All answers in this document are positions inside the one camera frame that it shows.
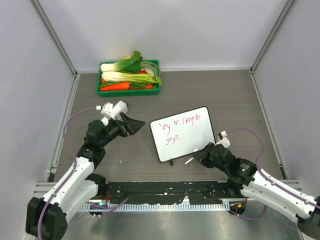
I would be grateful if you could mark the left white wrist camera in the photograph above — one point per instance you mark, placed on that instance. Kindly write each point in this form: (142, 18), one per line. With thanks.
(106, 110)

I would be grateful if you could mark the upper bok choy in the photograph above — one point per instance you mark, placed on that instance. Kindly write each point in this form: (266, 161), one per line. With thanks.
(130, 64)

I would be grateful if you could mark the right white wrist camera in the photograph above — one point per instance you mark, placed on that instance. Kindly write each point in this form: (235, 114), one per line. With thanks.
(223, 139)

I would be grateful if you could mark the bok choy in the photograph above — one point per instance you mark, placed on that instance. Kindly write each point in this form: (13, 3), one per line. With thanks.
(140, 78)
(130, 64)

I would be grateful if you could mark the white plastic bottle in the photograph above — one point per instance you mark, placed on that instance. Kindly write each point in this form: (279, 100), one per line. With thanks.
(120, 107)

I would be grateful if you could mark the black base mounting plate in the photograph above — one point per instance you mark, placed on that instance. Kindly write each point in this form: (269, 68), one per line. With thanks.
(171, 192)

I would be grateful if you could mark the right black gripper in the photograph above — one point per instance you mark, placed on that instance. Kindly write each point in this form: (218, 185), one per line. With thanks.
(202, 156)

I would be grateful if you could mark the green plastic tray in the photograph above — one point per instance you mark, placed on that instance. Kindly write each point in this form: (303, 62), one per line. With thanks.
(126, 93)

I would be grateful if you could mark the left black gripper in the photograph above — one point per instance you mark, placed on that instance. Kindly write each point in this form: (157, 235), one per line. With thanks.
(131, 126)

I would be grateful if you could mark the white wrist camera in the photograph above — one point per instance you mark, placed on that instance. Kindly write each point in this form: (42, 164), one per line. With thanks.
(106, 110)
(223, 139)

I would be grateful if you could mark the small whiteboard with black frame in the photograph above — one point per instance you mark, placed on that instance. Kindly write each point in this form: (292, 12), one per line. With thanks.
(181, 134)

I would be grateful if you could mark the green long beans bundle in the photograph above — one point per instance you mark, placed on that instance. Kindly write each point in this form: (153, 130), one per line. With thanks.
(151, 68)

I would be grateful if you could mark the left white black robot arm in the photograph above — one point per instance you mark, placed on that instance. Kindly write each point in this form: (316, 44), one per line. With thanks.
(48, 217)

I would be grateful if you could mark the white slotted cable duct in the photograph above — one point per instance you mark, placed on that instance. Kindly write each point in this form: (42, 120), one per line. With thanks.
(185, 206)

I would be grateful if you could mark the lower bok choy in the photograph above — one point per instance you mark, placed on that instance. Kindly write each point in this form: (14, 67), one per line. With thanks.
(140, 78)

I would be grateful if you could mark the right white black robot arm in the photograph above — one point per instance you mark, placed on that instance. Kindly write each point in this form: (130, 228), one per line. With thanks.
(250, 181)

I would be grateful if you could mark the large orange carrot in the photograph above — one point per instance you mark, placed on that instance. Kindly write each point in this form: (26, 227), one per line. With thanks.
(123, 86)

